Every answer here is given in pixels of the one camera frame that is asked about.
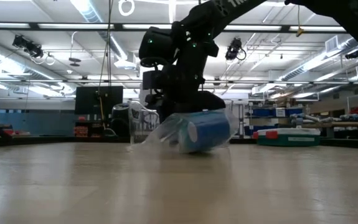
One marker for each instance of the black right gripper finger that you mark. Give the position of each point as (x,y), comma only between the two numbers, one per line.
(169,110)
(211,102)

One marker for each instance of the clear plastic bag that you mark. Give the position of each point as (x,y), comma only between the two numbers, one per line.
(163,133)

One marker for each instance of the clear plastic bin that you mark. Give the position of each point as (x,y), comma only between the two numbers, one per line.
(143,121)

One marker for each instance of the blue bandage roll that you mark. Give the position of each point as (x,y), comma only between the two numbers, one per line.
(206,132)

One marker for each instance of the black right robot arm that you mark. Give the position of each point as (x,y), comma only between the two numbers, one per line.
(203,18)

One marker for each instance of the black rounded chair back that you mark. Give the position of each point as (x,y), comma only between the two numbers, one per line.
(119,121)

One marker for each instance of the black monitor screen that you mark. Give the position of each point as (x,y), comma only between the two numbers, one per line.
(88,99)

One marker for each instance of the blue storage bins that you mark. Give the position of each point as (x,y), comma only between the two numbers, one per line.
(294,112)

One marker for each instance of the orange storage boxes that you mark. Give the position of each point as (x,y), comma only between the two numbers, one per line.
(80,131)

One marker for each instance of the yellow hanging plug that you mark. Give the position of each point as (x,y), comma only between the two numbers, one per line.
(299,31)

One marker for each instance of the overhead light bar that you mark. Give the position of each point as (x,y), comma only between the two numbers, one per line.
(73,26)

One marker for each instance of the white ceiling vent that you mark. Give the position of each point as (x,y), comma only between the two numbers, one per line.
(332,44)

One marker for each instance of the wooden workbench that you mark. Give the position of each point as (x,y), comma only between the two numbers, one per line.
(353,124)

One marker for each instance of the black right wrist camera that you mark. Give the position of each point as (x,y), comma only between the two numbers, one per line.
(152,80)

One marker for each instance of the black ceiling camera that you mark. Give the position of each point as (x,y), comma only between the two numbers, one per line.
(352,55)
(234,49)
(30,48)

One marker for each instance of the black aluminium frame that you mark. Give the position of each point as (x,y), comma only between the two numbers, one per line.
(57,140)

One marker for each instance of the silver ventilation duct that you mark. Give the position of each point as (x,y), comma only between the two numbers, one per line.
(322,59)

